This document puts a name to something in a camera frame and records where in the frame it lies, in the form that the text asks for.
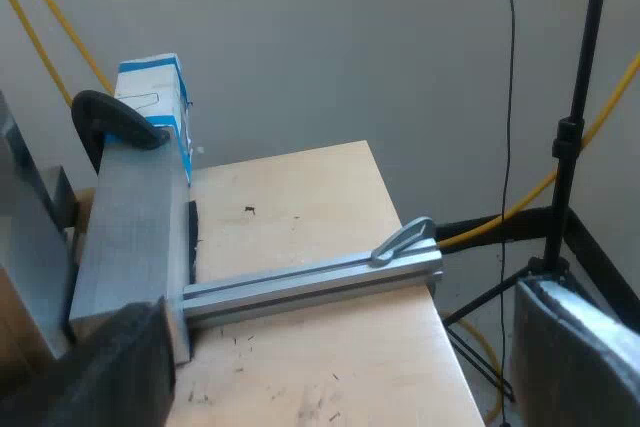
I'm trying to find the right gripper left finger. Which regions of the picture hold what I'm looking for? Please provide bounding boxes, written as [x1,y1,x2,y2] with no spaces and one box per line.
[0,295,177,427]

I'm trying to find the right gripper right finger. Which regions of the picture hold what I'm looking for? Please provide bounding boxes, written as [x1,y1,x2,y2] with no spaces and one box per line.
[513,272,640,427]

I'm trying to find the grey metal block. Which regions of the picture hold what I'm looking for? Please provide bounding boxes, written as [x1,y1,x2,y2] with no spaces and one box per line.
[67,125,195,367]

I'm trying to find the black foam strip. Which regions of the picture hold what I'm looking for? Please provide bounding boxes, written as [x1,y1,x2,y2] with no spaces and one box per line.
[186,200,202,284]

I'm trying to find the grey metal clip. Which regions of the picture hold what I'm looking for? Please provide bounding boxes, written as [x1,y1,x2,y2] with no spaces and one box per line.
[370,216,437,267]

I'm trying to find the black tripod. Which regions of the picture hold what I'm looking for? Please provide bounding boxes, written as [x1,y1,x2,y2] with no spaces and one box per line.
[441,0,615,404]

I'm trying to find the black clamp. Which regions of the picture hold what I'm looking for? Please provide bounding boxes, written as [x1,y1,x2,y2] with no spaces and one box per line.
[70,89,172,176]

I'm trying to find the blue and white box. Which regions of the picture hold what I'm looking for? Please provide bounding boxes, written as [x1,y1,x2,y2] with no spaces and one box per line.
[114,52,196,186]

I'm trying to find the yellow cable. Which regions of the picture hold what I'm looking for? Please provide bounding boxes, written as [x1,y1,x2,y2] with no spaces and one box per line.
[0,0,75,109]
[439,52,640,248]
[13,0,116,96]
[449,318,507,424]

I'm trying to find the aluminium rail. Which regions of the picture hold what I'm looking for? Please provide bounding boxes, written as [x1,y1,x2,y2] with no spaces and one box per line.
[181,238,446,324]

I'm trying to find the thin black cable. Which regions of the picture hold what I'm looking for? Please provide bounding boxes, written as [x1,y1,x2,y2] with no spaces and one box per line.
[498,0,519,427]

